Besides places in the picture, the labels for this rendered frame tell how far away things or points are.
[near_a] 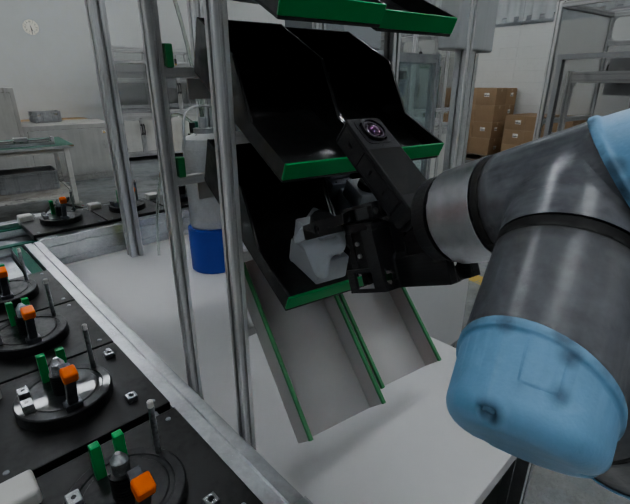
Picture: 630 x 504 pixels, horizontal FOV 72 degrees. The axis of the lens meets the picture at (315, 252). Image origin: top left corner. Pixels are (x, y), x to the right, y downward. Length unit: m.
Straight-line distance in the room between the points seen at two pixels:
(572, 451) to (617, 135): 0.15
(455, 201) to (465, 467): 0.59
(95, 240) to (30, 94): 9.28
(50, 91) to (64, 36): 1.14
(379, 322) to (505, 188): 0.52
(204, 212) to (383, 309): 0.78
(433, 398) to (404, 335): 0.19
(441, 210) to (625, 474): 0.19
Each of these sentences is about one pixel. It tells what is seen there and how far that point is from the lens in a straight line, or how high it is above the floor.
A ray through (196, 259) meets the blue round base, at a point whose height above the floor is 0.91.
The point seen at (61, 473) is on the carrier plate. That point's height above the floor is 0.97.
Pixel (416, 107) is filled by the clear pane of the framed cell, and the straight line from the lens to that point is 1.83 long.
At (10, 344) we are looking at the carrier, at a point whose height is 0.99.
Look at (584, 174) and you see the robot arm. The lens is 0.26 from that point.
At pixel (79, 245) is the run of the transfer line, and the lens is 1.73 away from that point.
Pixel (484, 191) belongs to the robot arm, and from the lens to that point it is 0.30.
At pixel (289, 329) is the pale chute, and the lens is 0.67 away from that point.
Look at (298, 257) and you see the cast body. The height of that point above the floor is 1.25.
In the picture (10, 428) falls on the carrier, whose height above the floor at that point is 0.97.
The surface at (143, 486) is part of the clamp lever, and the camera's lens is 0.53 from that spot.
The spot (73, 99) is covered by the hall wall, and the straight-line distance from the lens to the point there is 11.01.
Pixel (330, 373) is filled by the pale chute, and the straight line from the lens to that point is 0.68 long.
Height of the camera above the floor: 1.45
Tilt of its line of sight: 21 degrees down
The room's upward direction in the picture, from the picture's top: straight up
